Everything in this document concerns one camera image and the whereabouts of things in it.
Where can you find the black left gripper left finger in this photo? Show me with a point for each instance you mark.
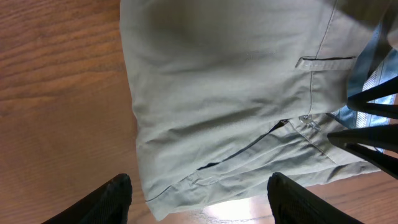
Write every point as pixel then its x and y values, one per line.
pixel 109 204

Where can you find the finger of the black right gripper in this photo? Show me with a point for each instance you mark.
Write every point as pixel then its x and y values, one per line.
pixel 362 101
pixel 355 141

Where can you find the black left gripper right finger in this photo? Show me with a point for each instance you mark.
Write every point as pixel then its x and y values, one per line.
pixel 292 203

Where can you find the light green shorts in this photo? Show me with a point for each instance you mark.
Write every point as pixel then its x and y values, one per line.
pixel 226 93

